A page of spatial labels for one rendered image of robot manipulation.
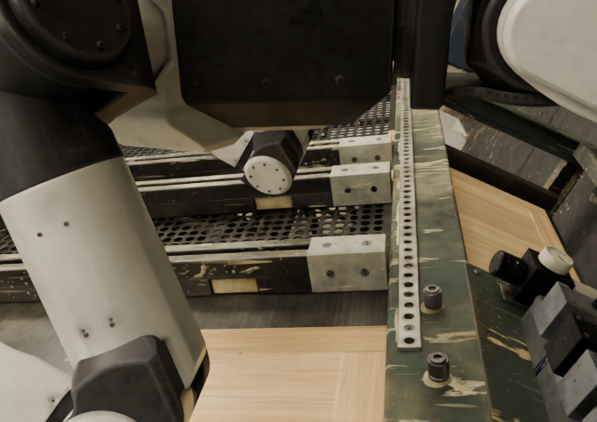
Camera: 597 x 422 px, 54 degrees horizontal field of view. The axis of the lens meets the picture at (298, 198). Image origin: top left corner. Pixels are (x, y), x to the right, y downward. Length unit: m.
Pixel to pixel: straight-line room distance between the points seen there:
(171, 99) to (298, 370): 0.43
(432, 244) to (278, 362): 0.33
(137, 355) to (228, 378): 0.42
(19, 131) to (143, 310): 0.14
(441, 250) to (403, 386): 0.31
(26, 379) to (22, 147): 0.17
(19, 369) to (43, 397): 0.03
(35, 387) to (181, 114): 0.24
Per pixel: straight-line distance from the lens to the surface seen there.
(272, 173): 0.90
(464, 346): 0.76
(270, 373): 0.80
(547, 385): 0.75
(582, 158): 2.32
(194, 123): 0.52
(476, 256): 1.58
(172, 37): 0.50
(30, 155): 0.40
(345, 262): 0.93
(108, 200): 0.40
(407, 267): 0.91
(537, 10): 0.51
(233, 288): 1.00
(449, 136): 4.59
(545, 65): 0.52
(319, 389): 0.77
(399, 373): 0.73
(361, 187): 1.23
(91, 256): 0.40
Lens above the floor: 1.10
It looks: 1 degrees down
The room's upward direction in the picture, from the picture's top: 66 degrees counter-clockwise
